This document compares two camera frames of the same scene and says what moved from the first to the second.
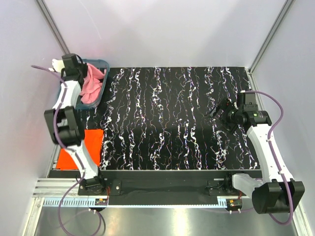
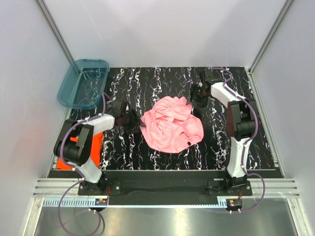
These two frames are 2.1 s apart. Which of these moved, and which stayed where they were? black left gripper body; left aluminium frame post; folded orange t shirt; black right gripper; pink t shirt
Moved: pink t shirt; black right gripper; black left gripper body
Stayed: folded orange t shirt; left aluminium frame post
